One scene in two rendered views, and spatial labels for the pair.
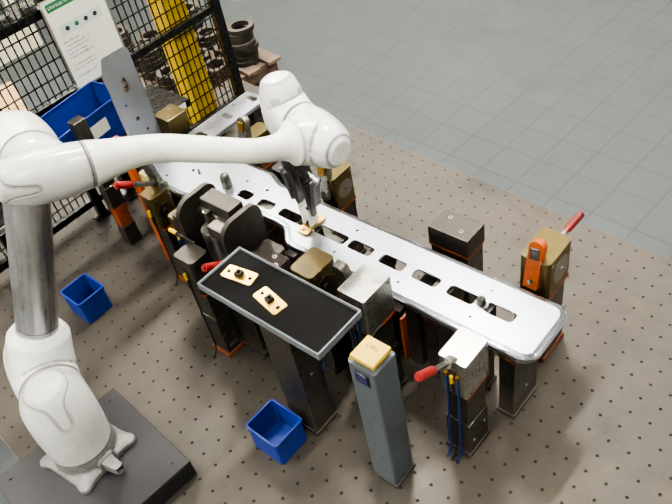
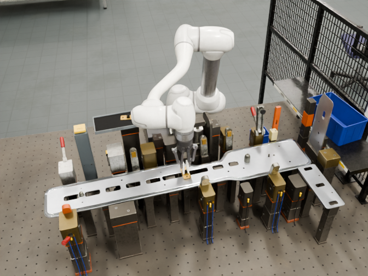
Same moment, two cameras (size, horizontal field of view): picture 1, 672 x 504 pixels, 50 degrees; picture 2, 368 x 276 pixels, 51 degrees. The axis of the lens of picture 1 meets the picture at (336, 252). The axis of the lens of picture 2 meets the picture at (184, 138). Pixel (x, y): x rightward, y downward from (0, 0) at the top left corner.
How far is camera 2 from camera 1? 2.45 m
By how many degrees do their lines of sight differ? 79
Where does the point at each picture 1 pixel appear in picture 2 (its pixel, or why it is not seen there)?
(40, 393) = (176, 87)
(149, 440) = (166, 132)
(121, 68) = (326, 107)
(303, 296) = (119, 124)
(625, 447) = (21, 251)
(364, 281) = (114, 149)
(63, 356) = (196, 100)
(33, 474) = not seen: hidden behind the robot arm
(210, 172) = (265, 159)
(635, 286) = not seen: outside the picture
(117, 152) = (178, 53)
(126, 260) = not seen: hidden behind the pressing
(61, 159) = (177, 36)
